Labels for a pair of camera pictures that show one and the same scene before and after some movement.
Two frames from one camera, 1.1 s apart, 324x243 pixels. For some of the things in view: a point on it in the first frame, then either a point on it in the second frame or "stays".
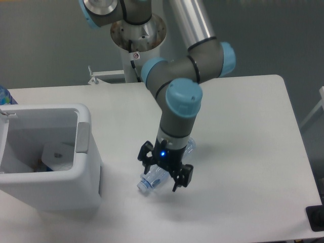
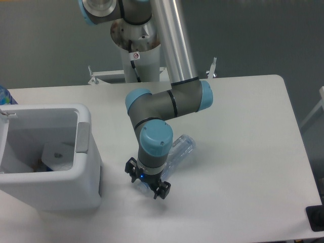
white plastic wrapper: [58, 156] stays
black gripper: [170, 159] -> [150, 180]
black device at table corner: [315, 215] stays
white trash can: [25, 128] stays
